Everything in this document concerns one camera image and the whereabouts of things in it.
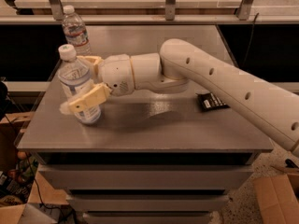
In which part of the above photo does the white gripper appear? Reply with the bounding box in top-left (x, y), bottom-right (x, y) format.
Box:
top-left (59, 54), bottom-right (135, 115)

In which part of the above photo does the blue label plastic bottle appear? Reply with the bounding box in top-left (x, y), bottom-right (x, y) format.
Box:
top-left (58, 44), bottom-right (101, 125)

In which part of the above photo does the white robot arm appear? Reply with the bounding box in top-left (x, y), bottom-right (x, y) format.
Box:
top-left (58, 39), bottom-right (299, 157)

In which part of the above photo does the red label water bottle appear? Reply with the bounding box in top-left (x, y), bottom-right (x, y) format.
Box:
top-left (62, 5), bottom-right (92, 56)

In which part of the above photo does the grey drawer cabinet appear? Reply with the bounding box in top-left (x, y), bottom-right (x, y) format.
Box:
top-left (16, 24), bottom-right (275, 224)

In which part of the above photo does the black snack packet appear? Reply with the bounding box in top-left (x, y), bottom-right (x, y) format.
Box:
top-left (197, 92), bottom-right (229, 112)

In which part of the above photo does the cardboard box left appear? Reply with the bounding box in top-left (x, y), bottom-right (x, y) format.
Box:
top-left (0, 112), bottom-right (68, 224)

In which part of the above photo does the cardboard box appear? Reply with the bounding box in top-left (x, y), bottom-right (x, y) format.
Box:
top-left (0, 112), bottom-right (68, 224)
top-left (253, 170), bottom-right (299, 224)

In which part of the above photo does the cardboard box right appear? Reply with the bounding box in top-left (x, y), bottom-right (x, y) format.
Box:
top-left (253, 170), bottom-right (299, 224)

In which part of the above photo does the metal shelf frame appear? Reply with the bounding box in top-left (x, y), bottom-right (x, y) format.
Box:
top-left (1, 0), bottom-right (299, 24)

